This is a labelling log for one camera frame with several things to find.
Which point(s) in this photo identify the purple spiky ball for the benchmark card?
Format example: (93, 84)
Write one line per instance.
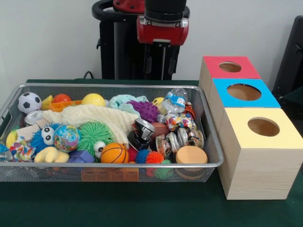
(144, 110)

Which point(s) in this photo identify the wooden box with three holes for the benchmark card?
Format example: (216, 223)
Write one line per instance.
(260, 170)

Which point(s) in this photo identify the orange round foam disc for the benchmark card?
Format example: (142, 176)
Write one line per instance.
(191, 154)

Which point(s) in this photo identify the blue puffer toy with eyes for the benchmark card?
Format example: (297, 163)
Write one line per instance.
(38, 142)

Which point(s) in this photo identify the black and white soccer ball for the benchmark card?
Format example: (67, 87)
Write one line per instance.
(29, 102)

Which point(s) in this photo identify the globe print ball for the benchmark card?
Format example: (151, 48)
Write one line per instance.
(67, 138)

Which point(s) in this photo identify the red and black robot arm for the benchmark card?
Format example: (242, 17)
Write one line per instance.
(165, 9)

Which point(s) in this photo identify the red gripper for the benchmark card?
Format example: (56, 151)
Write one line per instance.
(163, 33)

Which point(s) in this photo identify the black monitor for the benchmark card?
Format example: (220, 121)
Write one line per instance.
(291, 54)

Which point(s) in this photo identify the silver mesh bin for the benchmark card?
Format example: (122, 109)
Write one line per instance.
(165, 173)

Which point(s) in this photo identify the dark green table cloth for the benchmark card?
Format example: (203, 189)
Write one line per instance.
(142, 208)
(296, 100)

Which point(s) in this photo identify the plain yellow ball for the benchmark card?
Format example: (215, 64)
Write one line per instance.
(93, 99)

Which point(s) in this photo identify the cream knitted cloth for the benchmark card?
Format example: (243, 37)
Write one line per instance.
(94, 116)

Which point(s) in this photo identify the orange toy basketball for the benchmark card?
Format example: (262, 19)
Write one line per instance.
(114, 153)

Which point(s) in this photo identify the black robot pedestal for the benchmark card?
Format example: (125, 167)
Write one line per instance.
(127, 52)

